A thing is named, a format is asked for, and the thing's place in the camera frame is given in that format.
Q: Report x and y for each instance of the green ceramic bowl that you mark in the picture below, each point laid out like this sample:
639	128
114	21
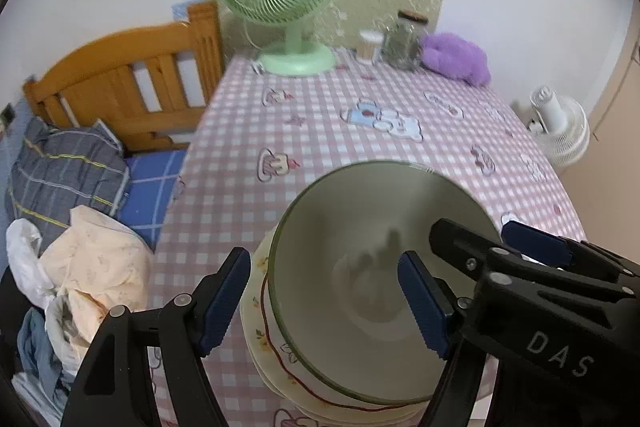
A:
340	227

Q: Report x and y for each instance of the wooden bed headboard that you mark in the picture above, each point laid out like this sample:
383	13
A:
110	67

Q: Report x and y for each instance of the blue patterned wall sticker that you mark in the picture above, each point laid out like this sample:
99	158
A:
185	9

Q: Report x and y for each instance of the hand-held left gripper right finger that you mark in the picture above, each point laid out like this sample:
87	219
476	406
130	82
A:
422	302

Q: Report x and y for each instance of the white plastic bag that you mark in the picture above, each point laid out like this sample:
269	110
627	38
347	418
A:
25	257

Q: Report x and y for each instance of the dark cloth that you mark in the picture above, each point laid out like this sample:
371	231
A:
10	302

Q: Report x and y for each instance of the purple plush toy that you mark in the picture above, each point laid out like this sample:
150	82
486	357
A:
455	57

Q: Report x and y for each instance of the peach patterned cloth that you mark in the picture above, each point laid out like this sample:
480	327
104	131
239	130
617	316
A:
100	257

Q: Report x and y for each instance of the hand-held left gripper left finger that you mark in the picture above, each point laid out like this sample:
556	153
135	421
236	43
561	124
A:
225	302

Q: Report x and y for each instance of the blue checked bed sheet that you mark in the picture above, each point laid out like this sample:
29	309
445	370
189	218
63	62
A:
155	192

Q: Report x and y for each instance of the cotton swab container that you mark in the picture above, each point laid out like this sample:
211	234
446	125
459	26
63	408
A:
369	47

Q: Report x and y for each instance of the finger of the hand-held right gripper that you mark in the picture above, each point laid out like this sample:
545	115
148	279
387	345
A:
540	242
465	252

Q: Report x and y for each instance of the grey plaid pillow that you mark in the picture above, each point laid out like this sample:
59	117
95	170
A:
65	172

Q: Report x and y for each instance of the large yellow floral plate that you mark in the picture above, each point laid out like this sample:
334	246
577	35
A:
255	307

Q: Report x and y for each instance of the white red-print plate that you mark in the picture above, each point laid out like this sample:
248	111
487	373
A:
280	352

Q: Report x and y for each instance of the glass jar with brown lid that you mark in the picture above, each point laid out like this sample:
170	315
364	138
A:
402	47

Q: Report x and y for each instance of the white clip fan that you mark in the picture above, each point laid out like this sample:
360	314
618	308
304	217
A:
562	127

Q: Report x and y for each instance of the blue grey clothes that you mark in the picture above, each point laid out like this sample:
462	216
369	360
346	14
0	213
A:
40	352

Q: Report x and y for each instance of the beige door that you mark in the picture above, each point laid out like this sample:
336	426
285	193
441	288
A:
617	77

